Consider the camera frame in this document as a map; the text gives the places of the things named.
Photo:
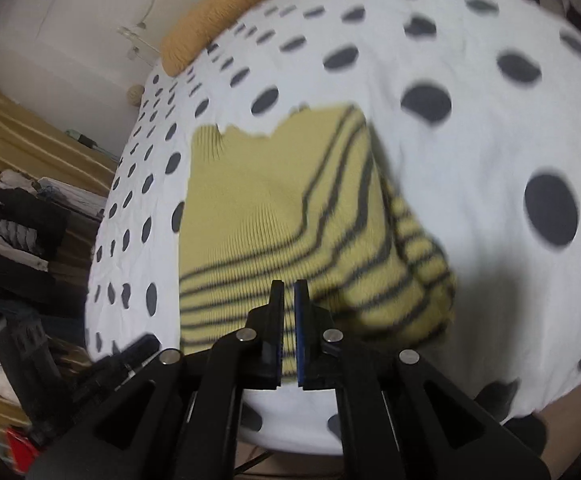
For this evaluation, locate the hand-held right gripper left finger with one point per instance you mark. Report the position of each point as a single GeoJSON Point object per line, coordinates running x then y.
{"type": "Point", "coordinates": [274, 330]}

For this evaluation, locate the white polka dot bedsheet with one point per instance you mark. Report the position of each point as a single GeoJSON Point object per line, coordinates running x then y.
{"type": "Point", "coordinates": [470, 170]}

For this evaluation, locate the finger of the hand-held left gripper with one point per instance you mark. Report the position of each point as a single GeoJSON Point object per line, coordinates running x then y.
{"type": "Point", "coordinates": [125, 360]}

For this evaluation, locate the orange pillow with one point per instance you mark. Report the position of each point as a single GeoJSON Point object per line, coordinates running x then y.
{"type": "Point", "coordinates": [220, 10]}

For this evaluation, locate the pile of dark clothes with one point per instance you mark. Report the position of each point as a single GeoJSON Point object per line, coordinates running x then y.
{"type": "Point", "coordinates": [10, 240]}

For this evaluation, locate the red plastic packet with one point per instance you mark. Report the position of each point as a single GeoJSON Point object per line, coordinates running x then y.
{"type": "Point", "coordinates": [23, 447]}

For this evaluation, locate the mustard yellow cloth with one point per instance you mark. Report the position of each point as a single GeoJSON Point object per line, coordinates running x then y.
{"type": "Point", "coordinates": [30, 130]}

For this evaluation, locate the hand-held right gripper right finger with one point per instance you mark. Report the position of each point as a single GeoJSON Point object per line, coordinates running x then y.
{"type": "Point", "coordinates": [301, 330]}

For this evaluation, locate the yellow striped knit sweater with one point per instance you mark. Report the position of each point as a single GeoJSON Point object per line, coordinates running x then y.
{"type": "Point", "coordinates": [250, 195]}

